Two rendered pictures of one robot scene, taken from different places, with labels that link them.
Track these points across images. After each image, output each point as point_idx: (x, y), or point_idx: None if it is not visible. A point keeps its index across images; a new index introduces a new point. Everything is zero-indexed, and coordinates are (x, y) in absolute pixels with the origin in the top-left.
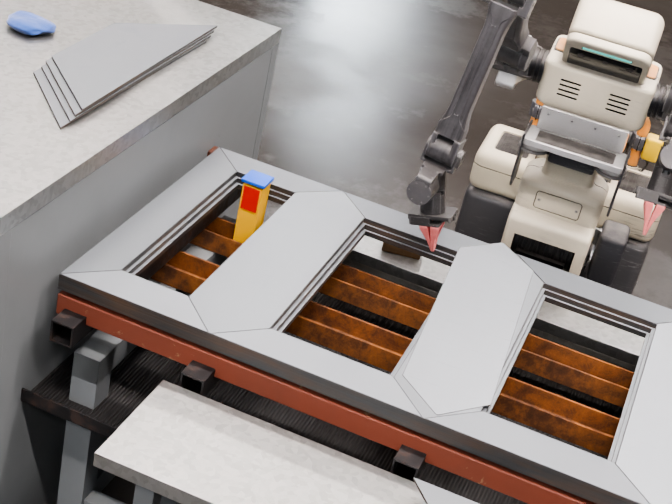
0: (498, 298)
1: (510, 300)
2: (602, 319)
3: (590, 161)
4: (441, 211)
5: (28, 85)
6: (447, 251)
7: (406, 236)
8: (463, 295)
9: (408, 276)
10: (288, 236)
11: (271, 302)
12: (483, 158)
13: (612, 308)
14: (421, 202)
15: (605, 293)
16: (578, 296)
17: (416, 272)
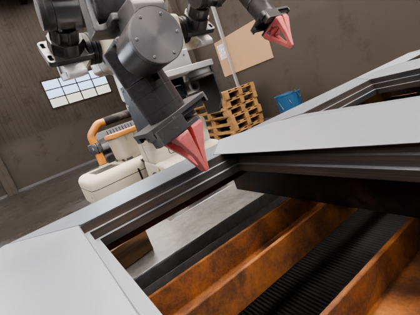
0: (344, 118)
1: (347, 113)
2: (352, 104)
3: (192, 66)
4: (182, 99)
5: None
6: (212, 164)
7: (156, 192)
8: (342, 132)
9: (167, 265)
10: None
11: None
12: (97, 182)
13: (347, 91)
14: (174, 50)
15: (320, 98)
16: (326, 102)
17: (170, 253)
